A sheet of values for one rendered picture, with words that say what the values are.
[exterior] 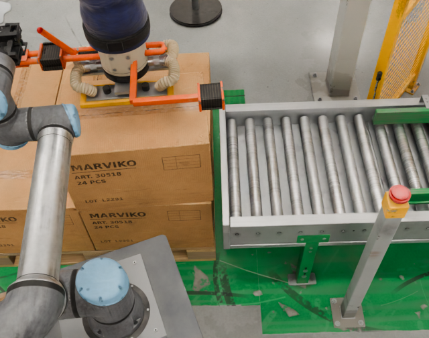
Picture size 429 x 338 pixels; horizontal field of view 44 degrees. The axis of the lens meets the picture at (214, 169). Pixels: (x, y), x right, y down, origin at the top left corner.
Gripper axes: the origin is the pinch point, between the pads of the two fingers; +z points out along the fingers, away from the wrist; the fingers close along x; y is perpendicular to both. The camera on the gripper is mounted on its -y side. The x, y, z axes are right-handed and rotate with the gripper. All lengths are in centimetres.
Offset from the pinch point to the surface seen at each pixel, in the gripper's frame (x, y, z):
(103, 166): -72, 14, -1
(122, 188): -88, 19, -1
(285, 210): -109, 88, -5
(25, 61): -33.0, -6.7, 18.4
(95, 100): -44.4, 16.3, 8.0
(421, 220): -98, 141, -21
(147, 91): -44, 35, 10
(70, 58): -33.1, 9.3, 18.2
